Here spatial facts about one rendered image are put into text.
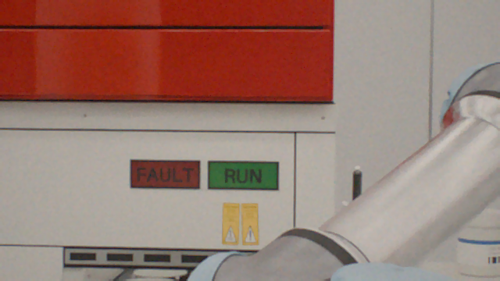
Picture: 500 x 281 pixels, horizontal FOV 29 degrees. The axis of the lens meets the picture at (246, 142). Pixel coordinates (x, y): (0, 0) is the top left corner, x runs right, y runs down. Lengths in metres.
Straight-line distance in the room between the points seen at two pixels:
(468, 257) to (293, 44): 0.42
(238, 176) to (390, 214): 0.77
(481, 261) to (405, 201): 0.64
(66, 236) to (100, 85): 0.27
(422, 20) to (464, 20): 0.13
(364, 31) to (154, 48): 1.58
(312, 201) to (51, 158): 0.44
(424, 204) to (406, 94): 2.21
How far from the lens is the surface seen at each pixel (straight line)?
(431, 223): 0.88
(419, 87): 3.09
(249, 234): 1.62
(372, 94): 3.09
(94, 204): 1.66
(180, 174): 1.62
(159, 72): 1.58
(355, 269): 0.72
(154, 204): 1.64
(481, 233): 1.50
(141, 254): 1.65
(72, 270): 1.67
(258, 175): 1.61
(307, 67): 1.55
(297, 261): 0.78
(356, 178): 1.23
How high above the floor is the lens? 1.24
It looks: 3 degrees down
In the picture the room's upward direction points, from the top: straight up
